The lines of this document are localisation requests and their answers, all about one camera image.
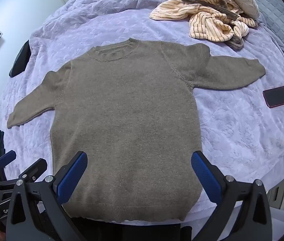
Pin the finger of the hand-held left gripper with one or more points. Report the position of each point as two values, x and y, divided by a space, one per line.
6 158
34 168

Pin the small black rectangular object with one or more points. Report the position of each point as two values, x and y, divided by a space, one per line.
278 96

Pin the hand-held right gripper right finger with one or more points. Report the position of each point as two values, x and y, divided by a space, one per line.
205 178

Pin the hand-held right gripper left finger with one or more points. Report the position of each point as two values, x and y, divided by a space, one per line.
73 178

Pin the black flat object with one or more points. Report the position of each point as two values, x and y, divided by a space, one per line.
19 60

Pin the cream striped garment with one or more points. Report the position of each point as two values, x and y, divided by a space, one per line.
207 22

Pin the olive knit sweater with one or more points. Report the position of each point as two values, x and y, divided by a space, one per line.
131 118

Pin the lavender plush blanket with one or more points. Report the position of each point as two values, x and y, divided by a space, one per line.
232 130

